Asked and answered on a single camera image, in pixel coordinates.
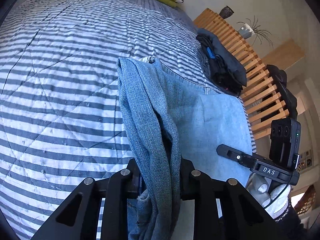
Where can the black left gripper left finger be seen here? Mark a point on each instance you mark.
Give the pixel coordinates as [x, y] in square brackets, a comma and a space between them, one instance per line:
[136, 185]

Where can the folded dark clothes pile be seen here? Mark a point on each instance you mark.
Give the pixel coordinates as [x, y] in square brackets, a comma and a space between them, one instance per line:
[223, 70]

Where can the blue white striped bedspread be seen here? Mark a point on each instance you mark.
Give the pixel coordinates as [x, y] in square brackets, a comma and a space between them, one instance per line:
[60, 114]

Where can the white pot with air plant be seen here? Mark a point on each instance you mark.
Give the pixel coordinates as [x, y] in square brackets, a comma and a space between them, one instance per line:
[252, 28]

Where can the wooden slatted headboard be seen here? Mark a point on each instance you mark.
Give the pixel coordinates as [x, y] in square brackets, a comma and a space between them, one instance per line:
[261, 97]

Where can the dark sleeved right forearm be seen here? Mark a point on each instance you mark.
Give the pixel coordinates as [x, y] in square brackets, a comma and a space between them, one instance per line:
[290, 223]

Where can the white gloved right hand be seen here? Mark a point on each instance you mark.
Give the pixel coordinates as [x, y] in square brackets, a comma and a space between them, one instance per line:
[272, 200]

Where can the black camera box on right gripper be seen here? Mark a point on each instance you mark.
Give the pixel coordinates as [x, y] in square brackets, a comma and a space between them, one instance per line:
[285, 140]

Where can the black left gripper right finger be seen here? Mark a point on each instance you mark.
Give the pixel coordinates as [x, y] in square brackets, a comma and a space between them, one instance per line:
[188, 177]

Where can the black bag on headboard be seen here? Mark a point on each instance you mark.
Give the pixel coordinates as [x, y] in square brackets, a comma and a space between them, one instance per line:
[279, 77]

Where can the dark ceramic vase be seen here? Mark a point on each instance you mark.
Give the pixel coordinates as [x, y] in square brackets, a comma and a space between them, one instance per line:
[226, 12]

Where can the light blue jeans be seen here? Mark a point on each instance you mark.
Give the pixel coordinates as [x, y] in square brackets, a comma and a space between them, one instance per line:
[169, 118]

